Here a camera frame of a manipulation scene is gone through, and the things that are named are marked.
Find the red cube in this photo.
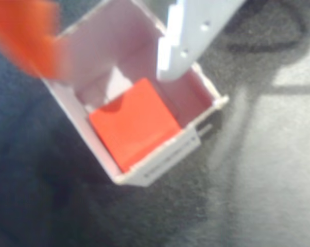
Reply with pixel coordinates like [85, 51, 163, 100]
[89, 78, 182, 173]

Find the black table mat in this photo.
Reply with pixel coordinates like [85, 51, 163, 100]
[0, 0, 310, 247]

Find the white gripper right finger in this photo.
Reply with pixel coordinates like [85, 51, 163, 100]
[157, 0, 246, 82]

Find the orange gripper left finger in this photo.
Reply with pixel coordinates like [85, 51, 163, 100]
[0, 0, 68, 82]

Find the white cardboard box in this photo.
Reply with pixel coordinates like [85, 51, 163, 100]
[43, 0, 229, 187]

